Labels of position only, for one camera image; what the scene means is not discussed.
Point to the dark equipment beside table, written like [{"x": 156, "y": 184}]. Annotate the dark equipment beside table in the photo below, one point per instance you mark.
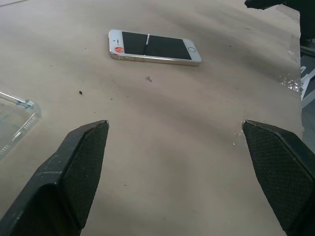
[{"x": 307, "y": 49}]

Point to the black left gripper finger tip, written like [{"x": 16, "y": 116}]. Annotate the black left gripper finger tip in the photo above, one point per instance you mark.
[{"x": 261, "y": 3}]

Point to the clear plastic phone case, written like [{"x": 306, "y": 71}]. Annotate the clear plastic phone case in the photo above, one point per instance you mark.
[{"x": 14, "y": 120}]

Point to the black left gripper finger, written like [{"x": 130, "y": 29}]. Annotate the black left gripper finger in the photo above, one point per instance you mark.
[
  {"x": 280, "y": 172},
  {"x": 61, "y": 182}
]

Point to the white and gold smartphone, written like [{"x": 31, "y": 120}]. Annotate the white and gold smartphone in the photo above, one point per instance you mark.
[{"x": 155, "y": 46}]

